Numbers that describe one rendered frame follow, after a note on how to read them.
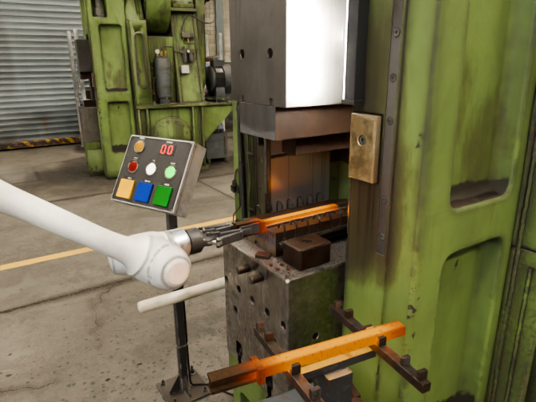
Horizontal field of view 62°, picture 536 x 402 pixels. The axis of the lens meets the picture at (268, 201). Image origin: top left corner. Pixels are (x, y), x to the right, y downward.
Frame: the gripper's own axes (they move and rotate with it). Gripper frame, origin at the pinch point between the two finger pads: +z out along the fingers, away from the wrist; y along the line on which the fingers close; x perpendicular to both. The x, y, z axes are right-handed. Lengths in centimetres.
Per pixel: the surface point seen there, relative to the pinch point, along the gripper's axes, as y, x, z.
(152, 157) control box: -57, 13, -9
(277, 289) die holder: 17.7, -12.9, -0.8
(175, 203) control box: -37.4, -0.6, -8.2
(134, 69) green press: -470, 39, 115
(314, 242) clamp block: 17.6, -1.6, 12.1
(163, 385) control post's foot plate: -65, -98, -10
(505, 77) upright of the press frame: 42, 44, 56
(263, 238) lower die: 0.9, -4.4, 5.2
